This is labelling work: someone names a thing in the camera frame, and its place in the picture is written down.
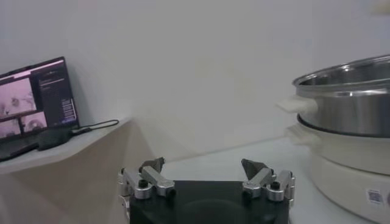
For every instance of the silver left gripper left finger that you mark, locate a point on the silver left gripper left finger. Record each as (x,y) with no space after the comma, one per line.
(155,181)

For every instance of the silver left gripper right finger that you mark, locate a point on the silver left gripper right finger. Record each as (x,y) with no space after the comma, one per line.
(259,179)

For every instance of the perforated steel steamer basket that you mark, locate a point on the perforated steel steamer basket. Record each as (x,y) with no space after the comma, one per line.
(350,115)

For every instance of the white side table with mouse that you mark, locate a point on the white side table with mouse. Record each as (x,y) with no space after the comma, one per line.
(91,143)

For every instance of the cream electric cooking pot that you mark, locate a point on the cream electric cooking pot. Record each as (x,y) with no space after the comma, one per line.
(341,182)

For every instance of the black computer mouse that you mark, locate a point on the black computer mouse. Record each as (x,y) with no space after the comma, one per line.
(55,138)

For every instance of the black laptop with dark screen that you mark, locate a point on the black laptop with dark screen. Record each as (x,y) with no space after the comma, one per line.
(55,91)

